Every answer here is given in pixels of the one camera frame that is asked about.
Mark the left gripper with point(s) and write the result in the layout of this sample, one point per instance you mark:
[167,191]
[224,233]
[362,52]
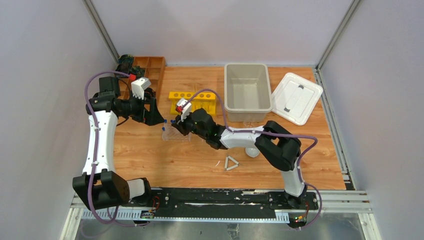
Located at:
[145,110]

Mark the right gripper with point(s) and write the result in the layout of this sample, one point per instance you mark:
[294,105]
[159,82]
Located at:
[181,125]

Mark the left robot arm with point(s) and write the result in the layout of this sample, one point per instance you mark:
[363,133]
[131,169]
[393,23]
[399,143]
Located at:
[99,186]

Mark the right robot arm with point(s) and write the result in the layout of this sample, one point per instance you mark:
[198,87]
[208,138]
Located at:
[271,140]

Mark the clear plastic tube rack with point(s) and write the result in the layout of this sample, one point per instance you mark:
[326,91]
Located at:
[172,134]

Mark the yellow test tube rack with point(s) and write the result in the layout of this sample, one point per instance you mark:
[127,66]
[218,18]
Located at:
[205,100]

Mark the wooden compartment tray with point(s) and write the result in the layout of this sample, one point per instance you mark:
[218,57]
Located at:
[151,67]

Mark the white clay triangle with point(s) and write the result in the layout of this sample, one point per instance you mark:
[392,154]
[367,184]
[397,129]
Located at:
[230,163]

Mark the grey plastic bin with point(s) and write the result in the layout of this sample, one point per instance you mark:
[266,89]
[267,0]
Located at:
[247,92]

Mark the white porcelain dish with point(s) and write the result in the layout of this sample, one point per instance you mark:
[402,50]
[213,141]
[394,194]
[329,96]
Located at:
[252,152]

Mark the white bin lid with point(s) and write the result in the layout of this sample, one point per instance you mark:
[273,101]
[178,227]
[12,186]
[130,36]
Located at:
[295,98]

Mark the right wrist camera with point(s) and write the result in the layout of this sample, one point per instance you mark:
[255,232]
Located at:
[183,107]

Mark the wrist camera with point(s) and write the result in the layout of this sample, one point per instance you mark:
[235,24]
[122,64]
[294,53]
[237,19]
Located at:
[183,107]
[139,88]

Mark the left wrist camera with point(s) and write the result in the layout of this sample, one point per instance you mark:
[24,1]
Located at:
[139,88]

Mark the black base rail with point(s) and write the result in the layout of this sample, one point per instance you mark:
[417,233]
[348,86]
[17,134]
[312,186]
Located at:
[222,203]

